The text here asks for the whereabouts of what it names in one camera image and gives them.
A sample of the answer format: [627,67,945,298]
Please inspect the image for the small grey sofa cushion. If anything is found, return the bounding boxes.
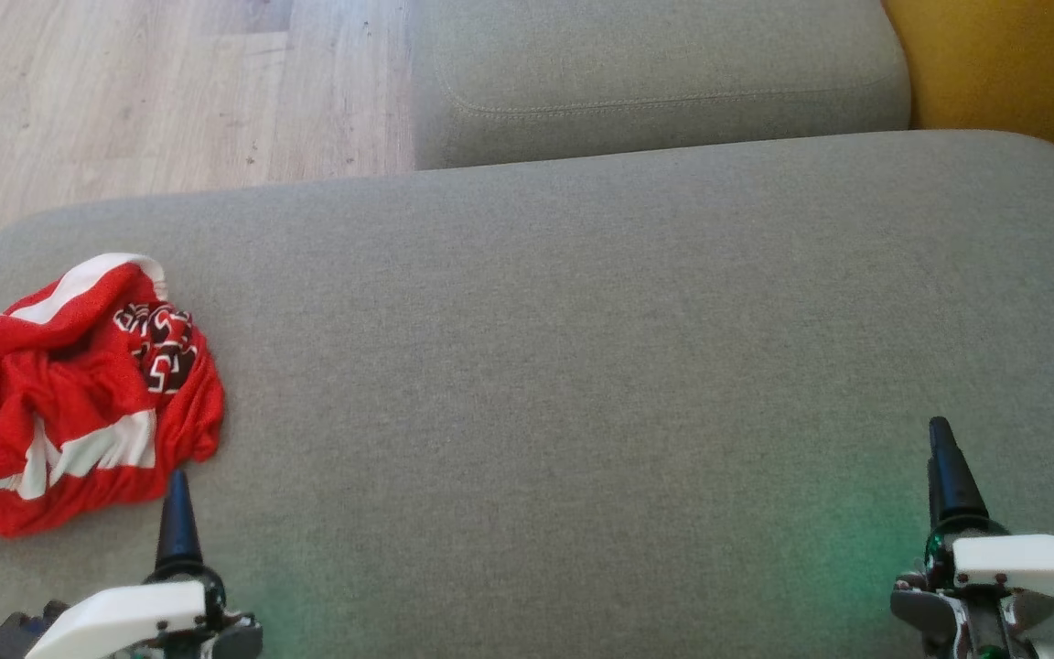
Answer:
[408,0,912,172]

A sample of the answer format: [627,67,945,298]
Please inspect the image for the mustard yellow sofa backrest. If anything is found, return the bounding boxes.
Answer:
[882,0,1054,189]

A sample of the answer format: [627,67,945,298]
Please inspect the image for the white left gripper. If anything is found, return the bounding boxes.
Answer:
[24,470,264,659]

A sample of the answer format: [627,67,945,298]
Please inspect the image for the red white printed jersey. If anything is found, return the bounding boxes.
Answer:
[0,300,226,536]

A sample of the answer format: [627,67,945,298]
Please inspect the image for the large grey sofa seat cushion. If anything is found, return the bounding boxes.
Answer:
[0,130,1054,659]

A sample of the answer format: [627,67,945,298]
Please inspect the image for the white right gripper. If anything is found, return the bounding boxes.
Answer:
[890,416,1054,659]

